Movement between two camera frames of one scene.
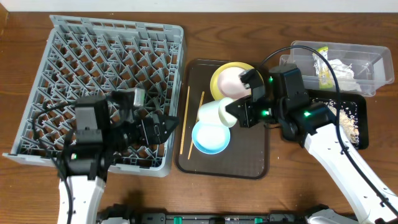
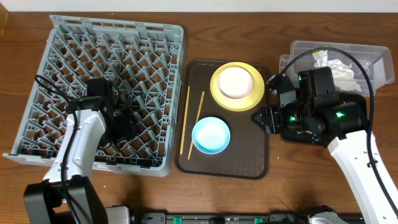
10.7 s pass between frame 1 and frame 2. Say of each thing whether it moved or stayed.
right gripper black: moved
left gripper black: moved
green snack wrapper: stayed
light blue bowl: stayed
